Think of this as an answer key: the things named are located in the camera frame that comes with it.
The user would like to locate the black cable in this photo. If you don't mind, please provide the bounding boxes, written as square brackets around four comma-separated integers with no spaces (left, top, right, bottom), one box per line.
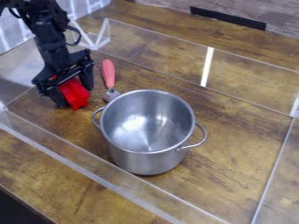
[63,25,83,47]

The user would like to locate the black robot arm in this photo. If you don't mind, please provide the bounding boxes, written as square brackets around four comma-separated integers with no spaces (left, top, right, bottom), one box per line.
[0,0,95,110]

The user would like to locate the silver steel pot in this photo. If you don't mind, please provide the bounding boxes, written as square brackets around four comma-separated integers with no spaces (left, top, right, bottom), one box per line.
[91,89,207,176]

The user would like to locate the spatula with pink handle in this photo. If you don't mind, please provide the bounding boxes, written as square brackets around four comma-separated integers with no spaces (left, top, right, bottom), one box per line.
[102,59,120,102]

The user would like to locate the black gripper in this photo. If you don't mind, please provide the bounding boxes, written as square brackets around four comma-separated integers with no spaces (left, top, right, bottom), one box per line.
[32,48,95,108]

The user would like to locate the clear acrylic enclosure wall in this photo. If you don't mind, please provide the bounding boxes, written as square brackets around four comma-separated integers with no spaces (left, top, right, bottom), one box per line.
[0,19,299,224]

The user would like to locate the black strip on table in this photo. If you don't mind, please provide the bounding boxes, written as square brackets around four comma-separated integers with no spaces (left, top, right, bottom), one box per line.
[190,6,267,31]

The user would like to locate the red rectangular block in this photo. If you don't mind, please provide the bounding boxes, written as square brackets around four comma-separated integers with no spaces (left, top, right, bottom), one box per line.
[59,78,90,110]

